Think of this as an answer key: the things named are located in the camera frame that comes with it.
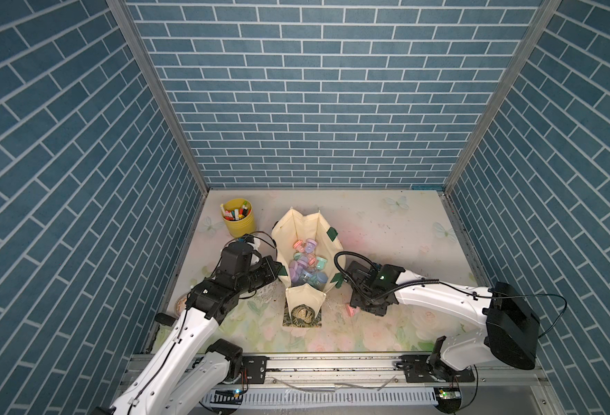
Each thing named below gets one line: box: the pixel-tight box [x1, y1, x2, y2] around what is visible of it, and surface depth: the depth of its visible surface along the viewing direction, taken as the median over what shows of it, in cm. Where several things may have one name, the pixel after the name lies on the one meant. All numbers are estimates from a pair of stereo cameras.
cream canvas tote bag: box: [271, 206, 346, 328], surface depth 84 cm
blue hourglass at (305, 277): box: [298, 272, 315, 285], surface depth 86 cm
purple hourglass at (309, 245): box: [304, 238, 318, 254], surface depth 96 cm
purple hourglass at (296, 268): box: [288, 256, 308, 282], surface depth 88 cm
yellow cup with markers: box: [220, 197, 256, 238], surface depth 96 cm
